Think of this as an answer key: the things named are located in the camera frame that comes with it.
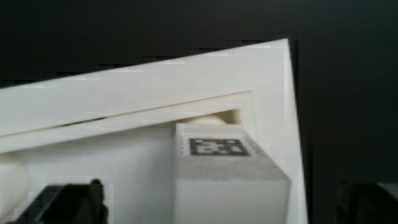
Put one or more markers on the white table leg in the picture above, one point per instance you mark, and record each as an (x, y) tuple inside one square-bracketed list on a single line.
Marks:
[(231, 186)]

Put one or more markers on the white square tabletop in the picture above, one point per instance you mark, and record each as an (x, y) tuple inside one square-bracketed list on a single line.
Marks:
[(87, 128)]

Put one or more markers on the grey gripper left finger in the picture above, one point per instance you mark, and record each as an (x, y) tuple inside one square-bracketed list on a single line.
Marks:
[(67, 204)]

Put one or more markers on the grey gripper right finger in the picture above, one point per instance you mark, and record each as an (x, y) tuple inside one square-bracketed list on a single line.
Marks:
[(366, 203)]

